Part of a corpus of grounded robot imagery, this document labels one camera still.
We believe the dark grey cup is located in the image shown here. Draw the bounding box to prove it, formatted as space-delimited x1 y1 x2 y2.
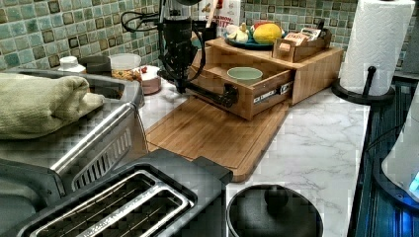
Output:
79 55 112 75

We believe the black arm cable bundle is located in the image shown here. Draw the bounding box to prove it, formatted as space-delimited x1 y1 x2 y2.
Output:
120 0 208 83

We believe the toy yellow lemon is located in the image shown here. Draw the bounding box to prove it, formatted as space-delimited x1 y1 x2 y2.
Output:
253 23 283 43

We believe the blue round plate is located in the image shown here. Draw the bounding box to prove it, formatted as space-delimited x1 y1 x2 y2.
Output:
223 33 274 50

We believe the stainless toaster oven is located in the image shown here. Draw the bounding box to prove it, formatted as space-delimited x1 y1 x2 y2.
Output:
1 74 147 236

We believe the clear plastic food jar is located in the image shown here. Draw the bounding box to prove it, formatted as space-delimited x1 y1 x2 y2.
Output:
110 53 141 81

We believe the black paper towel holder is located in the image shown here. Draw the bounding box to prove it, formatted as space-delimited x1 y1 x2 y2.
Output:
331 66 395 106

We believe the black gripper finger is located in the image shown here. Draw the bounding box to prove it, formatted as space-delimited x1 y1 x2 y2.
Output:
186 83 238 108

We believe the light green bowl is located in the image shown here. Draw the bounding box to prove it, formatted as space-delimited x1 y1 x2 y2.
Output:
227 67 263 85

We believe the beige folded towel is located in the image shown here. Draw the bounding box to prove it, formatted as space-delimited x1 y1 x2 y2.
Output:
0 73 105 139

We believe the wooden tea bag box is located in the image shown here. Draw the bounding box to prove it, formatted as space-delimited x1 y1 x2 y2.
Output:
272 29 332 62

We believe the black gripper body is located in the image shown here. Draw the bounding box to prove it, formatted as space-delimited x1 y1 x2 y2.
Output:
158 18 198 94

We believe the cinnamon cereal box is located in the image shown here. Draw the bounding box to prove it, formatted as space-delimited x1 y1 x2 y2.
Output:
198 0 241 28

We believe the wooden spoon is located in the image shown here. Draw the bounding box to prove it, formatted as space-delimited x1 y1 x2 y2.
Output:
206 0 218 29

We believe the black two-slot toaster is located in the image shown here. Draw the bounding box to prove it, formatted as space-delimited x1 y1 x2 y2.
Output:
1 149 232 237

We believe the bamboo cutting board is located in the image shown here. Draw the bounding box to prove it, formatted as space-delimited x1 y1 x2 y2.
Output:
146 98 289 183

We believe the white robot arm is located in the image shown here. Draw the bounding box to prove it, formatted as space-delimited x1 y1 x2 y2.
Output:
157 0 238 108

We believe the wooden drawer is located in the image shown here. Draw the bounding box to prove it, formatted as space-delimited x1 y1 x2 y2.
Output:
193 63 294 120

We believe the white cap spice bottle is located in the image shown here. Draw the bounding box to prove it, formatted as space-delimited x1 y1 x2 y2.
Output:
58 56 86 73

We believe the black utensil holder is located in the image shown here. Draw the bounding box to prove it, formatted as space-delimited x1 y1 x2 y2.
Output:
194 21 217 41

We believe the white paper towel roll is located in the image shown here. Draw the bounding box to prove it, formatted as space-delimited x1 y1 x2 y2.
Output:
340 0 415 96

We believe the bamboo drawer cabinet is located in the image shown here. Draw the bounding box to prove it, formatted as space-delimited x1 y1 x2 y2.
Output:
205 38 343 105

